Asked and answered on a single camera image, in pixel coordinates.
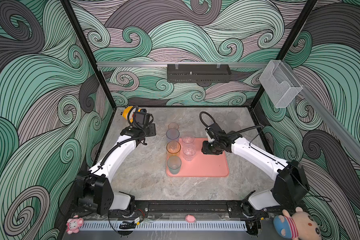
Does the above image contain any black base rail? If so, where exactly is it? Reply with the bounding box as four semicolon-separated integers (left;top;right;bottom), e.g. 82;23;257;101
77;200;282;220

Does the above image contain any small pink pig toy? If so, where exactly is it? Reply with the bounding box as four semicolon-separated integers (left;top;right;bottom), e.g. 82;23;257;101
185;215;196;223

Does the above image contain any blue textured plastic tumbler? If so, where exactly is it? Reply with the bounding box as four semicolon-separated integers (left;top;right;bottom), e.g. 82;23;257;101
166;129;180;143

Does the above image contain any clear faceted glass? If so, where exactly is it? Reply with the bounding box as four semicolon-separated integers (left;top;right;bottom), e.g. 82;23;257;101
182;134;195;144
183;144;197;161

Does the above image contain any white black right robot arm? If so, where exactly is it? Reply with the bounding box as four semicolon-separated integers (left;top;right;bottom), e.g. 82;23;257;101
199;112;310;211

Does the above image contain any yellow plastic tumbler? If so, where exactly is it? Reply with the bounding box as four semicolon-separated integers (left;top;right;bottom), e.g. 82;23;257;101
166;141;181;158

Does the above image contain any pig plush striped shirt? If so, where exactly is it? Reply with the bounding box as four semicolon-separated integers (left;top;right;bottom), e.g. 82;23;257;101
273;207;322;240

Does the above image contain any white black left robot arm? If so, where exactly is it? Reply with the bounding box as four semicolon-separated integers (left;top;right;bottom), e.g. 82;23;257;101
73;106;156;216

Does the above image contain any clear acrylic wall box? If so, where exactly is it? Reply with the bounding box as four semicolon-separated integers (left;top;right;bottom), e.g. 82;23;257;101
259;60;303;109

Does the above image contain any black wall shelf basket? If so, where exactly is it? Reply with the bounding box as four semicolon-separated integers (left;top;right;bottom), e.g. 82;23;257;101
167;64;232;86

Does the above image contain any white slotted cable duct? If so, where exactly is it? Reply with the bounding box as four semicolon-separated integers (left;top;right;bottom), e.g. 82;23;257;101
80;221;247;232

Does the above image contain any pink kitty plush toy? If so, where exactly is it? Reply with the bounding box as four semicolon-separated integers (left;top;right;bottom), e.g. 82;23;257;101
66;215;84;235

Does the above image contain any green textured plastic tumbler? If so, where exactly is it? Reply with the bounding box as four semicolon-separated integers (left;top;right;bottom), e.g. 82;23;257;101
167;156;182;175

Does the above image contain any yellow plush duck toy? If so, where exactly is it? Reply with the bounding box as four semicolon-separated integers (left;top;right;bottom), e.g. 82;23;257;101
122;106;140;124

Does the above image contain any clear upturned glass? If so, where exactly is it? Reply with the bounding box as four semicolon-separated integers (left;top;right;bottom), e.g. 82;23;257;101
213;113;226;123
227;123;242;132
227;112;239;123

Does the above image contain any pink plastic tray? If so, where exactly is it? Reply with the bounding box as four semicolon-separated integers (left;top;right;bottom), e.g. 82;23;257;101
166;138;230;178

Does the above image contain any pink plastic cup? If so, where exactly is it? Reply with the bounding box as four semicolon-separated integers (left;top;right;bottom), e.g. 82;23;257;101
168;122;179;130

